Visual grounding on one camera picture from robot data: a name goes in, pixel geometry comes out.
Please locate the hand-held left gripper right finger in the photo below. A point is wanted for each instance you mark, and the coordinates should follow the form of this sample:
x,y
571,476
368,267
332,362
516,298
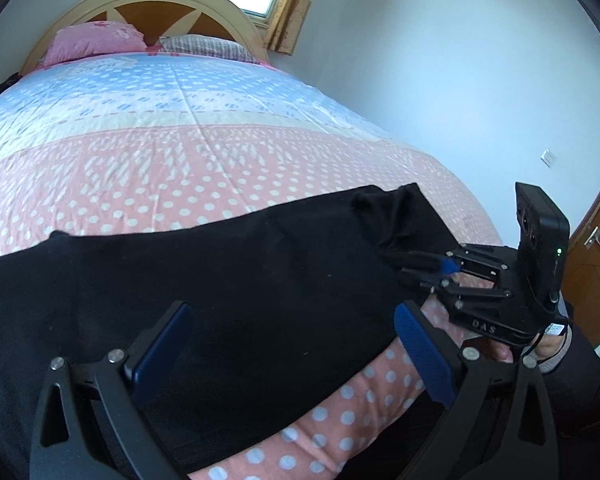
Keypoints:
x,y
425,350

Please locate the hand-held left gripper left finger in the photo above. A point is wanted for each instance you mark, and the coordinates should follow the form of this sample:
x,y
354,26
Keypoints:
x,y
155,355

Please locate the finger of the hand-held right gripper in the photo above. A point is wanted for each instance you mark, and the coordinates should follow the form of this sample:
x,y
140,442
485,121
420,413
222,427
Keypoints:
x,y
449,265
442,287

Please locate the black pants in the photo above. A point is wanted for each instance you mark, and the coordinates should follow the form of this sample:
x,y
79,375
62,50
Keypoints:
x,y
230,285

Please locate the person's right forearm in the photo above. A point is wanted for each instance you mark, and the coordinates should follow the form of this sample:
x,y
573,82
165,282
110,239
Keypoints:
x,y
585,385

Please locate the person's right hand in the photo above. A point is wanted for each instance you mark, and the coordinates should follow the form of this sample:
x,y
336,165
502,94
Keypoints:
x,y
495,352

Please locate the bed with polka-dot cover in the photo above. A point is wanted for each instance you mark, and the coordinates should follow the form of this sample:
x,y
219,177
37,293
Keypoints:
x,y
180,150

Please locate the yellow curtain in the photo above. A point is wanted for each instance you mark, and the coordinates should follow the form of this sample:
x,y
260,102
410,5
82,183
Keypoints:
x,y
295,10

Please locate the striped pillow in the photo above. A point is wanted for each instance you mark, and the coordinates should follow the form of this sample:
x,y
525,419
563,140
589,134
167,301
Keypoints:
x,y
205,46

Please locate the pink pillow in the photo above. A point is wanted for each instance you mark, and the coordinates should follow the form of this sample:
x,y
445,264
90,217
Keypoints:
x,y
95,40

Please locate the cream wooden headboard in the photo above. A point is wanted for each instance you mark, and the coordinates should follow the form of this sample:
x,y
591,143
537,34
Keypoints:
x,y
180,0

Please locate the white wall switch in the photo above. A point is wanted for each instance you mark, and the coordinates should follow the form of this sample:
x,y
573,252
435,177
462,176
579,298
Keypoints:
x,y
547,158

